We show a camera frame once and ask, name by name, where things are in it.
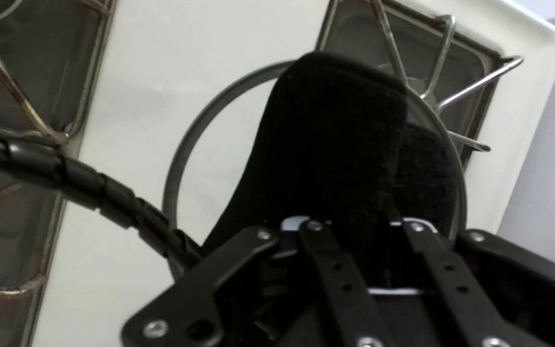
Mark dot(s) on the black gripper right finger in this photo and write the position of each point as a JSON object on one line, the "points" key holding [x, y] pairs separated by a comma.
{"points": [[521, 308]]}

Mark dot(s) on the white gas stove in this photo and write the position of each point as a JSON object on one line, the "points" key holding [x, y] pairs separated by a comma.
{"points": [[136, 96]]}

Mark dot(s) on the large black burner grate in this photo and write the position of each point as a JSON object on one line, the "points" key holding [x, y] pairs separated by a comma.
{"points": [[419, 38]]}

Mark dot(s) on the black cloth pot holder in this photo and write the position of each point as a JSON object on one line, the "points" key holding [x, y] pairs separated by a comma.
{"points": [[336, 140]]}

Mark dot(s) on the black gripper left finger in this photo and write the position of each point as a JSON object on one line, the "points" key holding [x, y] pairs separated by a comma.
{"points": [[227, 300]]}

